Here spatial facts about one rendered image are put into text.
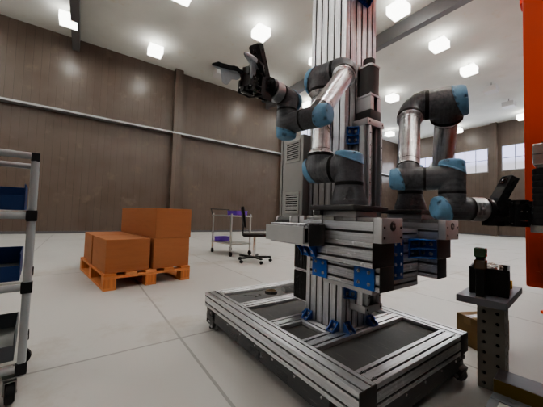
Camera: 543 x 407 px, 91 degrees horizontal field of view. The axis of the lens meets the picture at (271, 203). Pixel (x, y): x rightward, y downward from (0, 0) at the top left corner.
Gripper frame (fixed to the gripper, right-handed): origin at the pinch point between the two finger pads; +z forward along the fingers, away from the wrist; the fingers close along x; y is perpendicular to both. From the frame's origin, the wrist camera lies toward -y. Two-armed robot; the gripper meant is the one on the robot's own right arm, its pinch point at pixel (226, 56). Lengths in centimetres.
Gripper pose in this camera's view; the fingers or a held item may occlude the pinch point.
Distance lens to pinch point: 91.5
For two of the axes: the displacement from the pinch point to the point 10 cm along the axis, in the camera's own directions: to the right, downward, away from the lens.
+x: -7.5, -1.3, 6.5
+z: -6.5, -0.5, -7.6
